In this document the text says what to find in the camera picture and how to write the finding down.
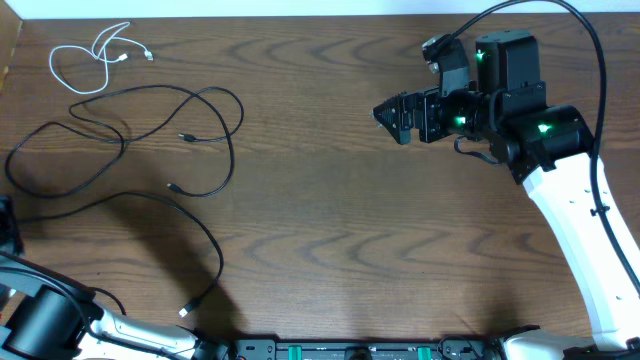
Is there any white cable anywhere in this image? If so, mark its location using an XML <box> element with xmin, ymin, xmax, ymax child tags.
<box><xmin>48</xmin><ymin>18</ymin><xmax>155</xmax><ymax>96</ymax></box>

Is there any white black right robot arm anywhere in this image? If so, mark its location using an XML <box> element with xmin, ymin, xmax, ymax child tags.
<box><xmin>372</xmin><ymin>30</ymin><xmax>639</xmax><ymax>359</ymax></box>

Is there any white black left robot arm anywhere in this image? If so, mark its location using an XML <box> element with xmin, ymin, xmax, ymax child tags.
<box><xmin>1</xmin><ymin>196</ymin><xmax>232</xmax><ymax>360</ymax></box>

